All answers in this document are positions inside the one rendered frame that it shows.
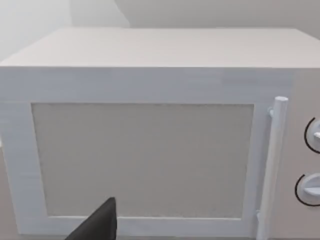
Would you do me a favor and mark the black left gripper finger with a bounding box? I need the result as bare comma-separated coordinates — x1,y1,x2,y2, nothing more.
64,196,118,240

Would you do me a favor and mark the pale microwave door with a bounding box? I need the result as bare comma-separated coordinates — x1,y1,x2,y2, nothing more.
0,66,296,238

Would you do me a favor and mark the pale microwave oven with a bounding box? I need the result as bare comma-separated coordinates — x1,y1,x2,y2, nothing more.
0,27,320,240

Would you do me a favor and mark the white microwave knob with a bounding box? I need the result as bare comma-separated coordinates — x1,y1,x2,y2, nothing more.
303,116,320,154
294,172,320,207

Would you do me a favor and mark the white microwave door handle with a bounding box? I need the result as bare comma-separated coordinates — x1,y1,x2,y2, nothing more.
255,96,289,240

